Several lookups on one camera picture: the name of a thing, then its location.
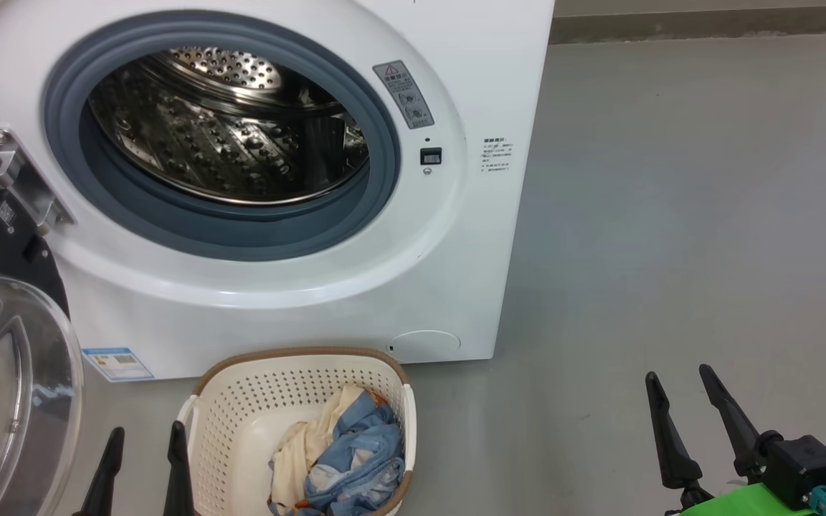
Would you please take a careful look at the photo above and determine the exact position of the cream perforated laundry basket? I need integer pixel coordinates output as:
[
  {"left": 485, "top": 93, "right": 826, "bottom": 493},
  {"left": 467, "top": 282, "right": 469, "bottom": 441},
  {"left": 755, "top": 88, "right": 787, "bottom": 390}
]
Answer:
[{"left": 176, "top": 348, "right": 417, "bottom": 516}]

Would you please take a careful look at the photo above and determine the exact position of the grey rubber door gasket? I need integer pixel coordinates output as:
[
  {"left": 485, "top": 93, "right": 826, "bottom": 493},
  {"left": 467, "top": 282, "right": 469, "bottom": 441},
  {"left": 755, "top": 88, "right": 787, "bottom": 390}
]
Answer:
[{"left": 43, "top": 11, "right": 401, "bottom": 262}]

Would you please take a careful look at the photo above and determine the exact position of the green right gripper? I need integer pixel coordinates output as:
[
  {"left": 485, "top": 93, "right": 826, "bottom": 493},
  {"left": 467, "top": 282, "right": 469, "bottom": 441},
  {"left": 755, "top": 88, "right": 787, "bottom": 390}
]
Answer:
[{"left": 645, "top": 364, "right": 822, "bottom": 516}]

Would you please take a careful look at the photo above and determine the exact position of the round black glass washer door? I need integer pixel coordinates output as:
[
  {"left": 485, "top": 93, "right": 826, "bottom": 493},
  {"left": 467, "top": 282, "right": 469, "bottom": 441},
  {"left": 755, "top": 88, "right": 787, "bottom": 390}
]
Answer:
[{"left": 0, "top": 150, "right": 85, "bottom": 516}]

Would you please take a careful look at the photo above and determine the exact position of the cream garment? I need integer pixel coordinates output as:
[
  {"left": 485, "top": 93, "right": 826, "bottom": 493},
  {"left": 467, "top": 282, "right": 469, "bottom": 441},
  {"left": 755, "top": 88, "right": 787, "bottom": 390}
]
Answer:
[{"left": 270, "top": 387, "right": 365, "bottom": 513}]

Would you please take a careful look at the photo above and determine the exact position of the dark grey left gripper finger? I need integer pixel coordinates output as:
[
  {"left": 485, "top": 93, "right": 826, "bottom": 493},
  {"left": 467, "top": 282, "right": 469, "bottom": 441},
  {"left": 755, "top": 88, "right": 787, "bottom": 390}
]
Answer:
[
  {"left": 163, "top": 421, "right": 195, "bottom": 516},
  {"left": 72, "top": 427, "right": 125, "bottom": 516}
]

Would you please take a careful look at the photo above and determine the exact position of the steel washer drum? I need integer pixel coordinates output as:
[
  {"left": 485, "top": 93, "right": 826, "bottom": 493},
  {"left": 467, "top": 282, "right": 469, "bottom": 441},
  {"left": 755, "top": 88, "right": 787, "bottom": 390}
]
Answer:
[{"left": 87, "top": 47, "right": 371, "bottom": 206}]

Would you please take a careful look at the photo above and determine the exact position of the grey warning sticker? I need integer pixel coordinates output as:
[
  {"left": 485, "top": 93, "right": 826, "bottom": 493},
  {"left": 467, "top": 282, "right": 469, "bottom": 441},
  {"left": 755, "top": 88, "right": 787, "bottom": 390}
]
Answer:
[{"left": 373, "top": 60, "right": 435, "bottom": 130}]

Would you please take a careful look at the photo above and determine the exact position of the white front-load washing machine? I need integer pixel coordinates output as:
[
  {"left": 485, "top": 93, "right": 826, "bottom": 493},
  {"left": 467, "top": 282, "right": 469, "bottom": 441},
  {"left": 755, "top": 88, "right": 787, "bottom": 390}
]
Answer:
[{"left": 0, "top": 0, "right": 556, "bottom": 382}]

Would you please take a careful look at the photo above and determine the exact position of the blue patterned garment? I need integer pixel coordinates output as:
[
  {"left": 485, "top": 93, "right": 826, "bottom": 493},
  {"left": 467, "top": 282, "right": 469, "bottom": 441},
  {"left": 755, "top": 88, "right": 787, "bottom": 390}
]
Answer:
[{"left": 270, "top": 391, "right": 407, "bottom": 516}]

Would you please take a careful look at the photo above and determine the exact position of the metal door hinge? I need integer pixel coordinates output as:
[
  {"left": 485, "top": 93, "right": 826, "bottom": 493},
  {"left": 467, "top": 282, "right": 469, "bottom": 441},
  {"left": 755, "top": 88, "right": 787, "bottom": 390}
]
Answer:
[{"left": 0, "top": 129, "right": 74, "bottom": 231}]

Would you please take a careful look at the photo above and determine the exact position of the round white filter cover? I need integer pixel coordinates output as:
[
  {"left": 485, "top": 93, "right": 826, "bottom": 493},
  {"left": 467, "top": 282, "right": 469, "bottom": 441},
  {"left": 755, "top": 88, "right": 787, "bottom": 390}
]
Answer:
[{"left": 389, "top": 330, "right": 461, "bottom": 363}]

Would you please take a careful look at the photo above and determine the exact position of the blue energy label sticker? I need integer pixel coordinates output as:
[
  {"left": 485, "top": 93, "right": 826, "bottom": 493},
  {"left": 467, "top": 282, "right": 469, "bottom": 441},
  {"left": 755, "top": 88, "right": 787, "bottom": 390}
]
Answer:
[{"left": 82, "top": 348, "right": 155, "bottom": 382}]

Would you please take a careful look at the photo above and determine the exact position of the small black text sticker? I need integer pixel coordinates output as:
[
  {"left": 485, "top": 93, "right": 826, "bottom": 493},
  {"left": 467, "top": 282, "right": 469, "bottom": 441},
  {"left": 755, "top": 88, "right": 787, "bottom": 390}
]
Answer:
[{"left": 483, "top": 138, "right": 513, "bottom": 173}]

